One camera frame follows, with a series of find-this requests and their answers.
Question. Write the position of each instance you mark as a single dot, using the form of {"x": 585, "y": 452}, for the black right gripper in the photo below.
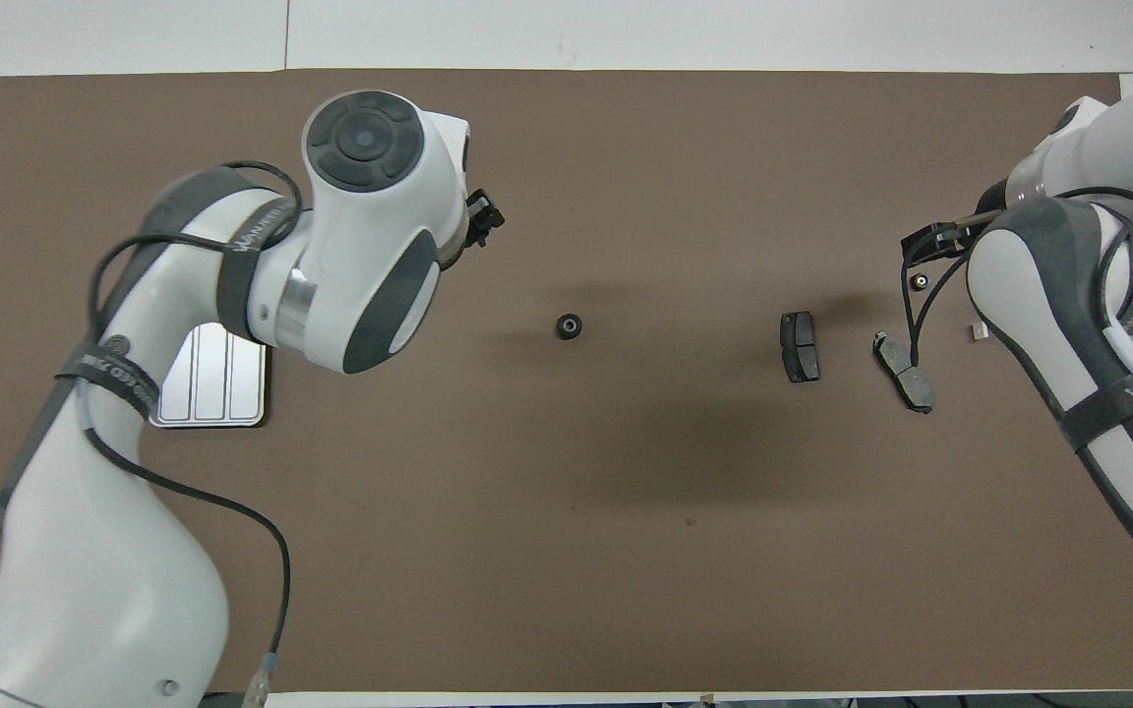
{"x": 975, "y": 231}

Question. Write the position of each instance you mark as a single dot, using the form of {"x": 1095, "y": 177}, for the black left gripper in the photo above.
{"x": 473, "y": 228}

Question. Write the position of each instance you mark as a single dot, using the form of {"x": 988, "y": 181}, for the large black bearing gear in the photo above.
{"x": 569, "y": 326}

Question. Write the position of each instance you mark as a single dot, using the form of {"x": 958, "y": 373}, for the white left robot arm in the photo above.
{"x": 370, "y": 226}

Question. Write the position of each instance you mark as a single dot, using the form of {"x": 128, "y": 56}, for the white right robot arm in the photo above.
{"x": 1048, "y": 324}

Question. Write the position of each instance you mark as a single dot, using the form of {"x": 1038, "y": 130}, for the silver metal tray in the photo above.
{"x": 212, "y": 393}

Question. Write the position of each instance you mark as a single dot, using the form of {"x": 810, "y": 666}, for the brown table mat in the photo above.
{"x": 566, "y": 147}

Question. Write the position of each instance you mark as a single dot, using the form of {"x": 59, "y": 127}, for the curved dark brake pad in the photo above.
{"x": 904, "y": 374}

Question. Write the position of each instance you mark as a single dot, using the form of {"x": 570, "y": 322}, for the rectangular dark brake pad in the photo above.
{"x": 800, "y": 347}

